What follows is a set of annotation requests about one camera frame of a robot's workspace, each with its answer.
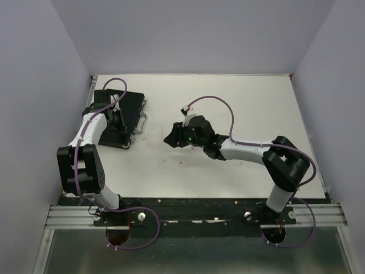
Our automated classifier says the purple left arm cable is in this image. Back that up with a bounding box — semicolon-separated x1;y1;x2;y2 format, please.
73;77;161;252

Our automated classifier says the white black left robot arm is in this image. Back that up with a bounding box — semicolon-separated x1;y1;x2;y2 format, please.
56;90;127;225

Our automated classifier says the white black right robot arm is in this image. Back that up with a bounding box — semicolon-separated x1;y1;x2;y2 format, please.
164;115;312;224

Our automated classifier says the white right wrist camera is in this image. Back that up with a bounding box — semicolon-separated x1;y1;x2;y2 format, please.
180;105;196;127

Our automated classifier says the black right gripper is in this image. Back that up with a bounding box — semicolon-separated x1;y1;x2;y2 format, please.
163;120;206;148

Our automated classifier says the black aluminium base frame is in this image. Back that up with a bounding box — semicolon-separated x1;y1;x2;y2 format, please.
42;195;350;239

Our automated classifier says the black poker set case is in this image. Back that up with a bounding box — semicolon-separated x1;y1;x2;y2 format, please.
93;89;146;150

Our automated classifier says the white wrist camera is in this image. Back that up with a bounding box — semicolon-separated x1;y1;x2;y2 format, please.
110;94;120;112
180;105;196;127

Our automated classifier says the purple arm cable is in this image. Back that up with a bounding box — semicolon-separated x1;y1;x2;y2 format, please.
73;77;161;252
186;95;317;248

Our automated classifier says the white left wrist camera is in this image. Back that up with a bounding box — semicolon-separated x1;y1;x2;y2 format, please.
110;94;120;112

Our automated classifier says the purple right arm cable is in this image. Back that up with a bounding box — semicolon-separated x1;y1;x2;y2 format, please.
186;95;317;248

